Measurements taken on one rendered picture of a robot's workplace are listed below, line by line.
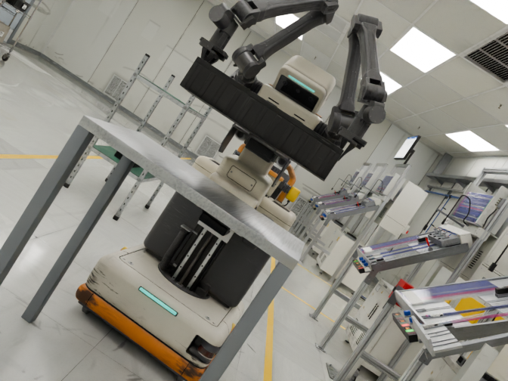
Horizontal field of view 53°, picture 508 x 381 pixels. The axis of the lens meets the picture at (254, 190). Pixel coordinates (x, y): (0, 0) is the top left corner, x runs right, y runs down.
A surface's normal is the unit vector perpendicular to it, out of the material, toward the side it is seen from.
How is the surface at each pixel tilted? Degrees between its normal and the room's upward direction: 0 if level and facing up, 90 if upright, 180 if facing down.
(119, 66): 89
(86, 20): 90
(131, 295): 90
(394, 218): 90
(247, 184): 98
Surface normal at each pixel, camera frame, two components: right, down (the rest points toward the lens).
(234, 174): -0.21, 0.12
